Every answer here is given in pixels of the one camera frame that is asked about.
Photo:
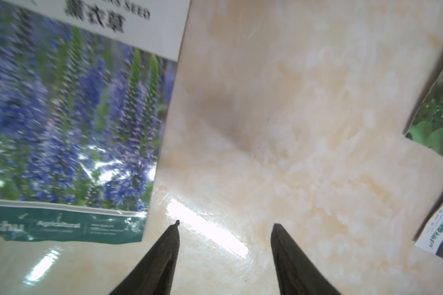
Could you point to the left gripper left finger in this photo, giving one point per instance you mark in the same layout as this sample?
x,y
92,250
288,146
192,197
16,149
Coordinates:
x,y
154,274

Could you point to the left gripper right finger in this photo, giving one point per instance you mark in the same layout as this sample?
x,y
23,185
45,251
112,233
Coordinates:
x,y
296,274

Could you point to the lavender seed packet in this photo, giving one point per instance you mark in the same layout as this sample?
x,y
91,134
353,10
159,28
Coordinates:
x,y
85,88

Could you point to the green gourd packet rear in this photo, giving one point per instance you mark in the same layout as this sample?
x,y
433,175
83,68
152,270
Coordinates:
x,y
426,126

